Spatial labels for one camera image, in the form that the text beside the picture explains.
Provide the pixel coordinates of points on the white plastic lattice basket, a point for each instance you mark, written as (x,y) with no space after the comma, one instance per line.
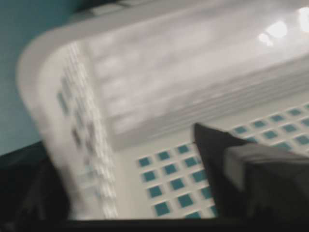
(115,97)

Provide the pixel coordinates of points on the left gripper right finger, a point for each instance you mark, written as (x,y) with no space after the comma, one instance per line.
(251,180)

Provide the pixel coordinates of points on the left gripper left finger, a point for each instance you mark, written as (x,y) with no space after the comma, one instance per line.
(30,187)

